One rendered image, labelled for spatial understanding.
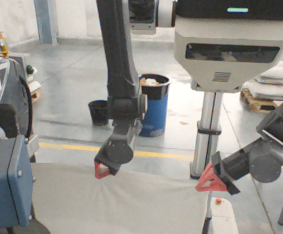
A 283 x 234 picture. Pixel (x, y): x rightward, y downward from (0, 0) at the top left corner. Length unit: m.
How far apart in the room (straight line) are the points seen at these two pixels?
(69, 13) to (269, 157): 8.91
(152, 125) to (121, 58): 2.49
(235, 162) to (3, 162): 0.47
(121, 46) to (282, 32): 0.60
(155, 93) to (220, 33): 1.95
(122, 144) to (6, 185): 0.25
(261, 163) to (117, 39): 0.36
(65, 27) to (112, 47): 8.88
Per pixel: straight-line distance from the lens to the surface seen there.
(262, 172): 0.56
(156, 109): 2.88
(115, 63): 0.50
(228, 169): 0.64
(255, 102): 4.07
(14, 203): 0.38
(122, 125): 0.56
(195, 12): 0.91
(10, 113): 0.84
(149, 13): 0.88
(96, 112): 3.22
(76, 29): 9.22
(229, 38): 0.89
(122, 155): 0.54
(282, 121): 0.61
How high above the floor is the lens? 1.49
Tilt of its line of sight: 25 degrees down
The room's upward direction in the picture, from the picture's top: 1 degrees clockwise
